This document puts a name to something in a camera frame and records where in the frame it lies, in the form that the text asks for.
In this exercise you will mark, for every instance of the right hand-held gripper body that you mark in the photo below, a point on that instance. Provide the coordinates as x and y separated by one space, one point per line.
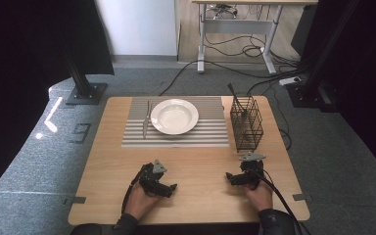
253 169

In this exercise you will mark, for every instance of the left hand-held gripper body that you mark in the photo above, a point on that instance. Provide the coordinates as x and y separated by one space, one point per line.
150 178

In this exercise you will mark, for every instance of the person's left hand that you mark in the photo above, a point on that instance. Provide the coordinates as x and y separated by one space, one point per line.
140 202

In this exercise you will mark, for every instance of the person's right hand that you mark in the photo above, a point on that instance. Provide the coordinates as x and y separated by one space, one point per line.
260 197

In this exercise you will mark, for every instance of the grey striped placemat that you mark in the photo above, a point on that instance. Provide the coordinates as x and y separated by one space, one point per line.
176 141

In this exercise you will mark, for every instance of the silver table knife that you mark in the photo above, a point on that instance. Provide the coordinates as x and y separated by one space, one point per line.
146 125

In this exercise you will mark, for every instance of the white ceramic plate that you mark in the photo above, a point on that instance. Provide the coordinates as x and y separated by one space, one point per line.
174 117

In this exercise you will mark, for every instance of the white power strip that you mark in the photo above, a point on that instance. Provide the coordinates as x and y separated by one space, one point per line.
290 80

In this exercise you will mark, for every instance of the black metal stand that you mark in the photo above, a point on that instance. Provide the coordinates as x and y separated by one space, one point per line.
310 91
84 88

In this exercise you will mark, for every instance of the white height-adjustable desk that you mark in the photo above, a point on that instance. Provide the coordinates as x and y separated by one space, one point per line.
238 26

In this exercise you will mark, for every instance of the black curtain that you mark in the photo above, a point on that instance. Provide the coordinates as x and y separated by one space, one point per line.
19 65
372 81

